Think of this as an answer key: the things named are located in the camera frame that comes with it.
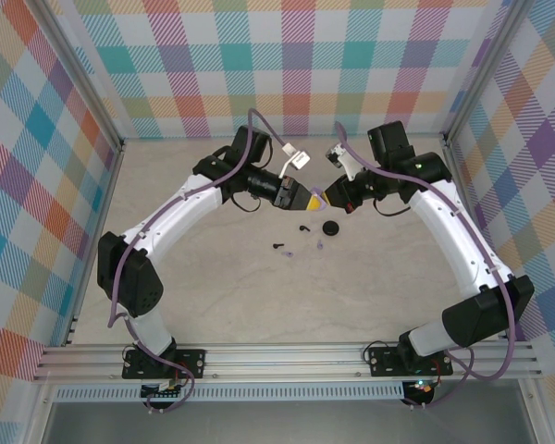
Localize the grey metal panel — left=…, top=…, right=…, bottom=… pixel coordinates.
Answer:
left=41, top=401, right=537, bottom=444

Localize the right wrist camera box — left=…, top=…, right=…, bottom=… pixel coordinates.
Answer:
left=324, top=141, right=367, bottom=182

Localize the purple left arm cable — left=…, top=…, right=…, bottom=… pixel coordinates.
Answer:
left=106, top=108, right=290, bottom=415

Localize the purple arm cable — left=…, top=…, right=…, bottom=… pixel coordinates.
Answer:
left=106, top=108, right=290, bottom=415
left=335, top=120, right=519, bottom=413

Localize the aluminium side rail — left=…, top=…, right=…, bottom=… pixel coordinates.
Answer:
left=443, top=138, right=514, bottom=343
left=60, top=141, right=126, bottom=348

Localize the aluminium frame post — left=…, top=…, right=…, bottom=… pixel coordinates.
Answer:
left=31, top=0, right=125, bottom=152
left=442, top=0, right=533, bottom=147

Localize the aluminium mounting rail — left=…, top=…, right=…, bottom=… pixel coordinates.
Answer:
left=31, top=341, right=545, bottom=384

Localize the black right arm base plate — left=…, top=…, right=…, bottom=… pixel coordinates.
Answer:
left=368, top=346, right=454, bottom=378

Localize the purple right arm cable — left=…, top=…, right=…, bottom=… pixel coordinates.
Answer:
left=335, top=120, right=519, bottom=413

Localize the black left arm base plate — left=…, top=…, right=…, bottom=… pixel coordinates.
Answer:
left=122, top=349, right=207, bottom=380

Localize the slotted grey cable duct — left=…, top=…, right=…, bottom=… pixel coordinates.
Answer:
left=54, top=386, right=406, bottom=403

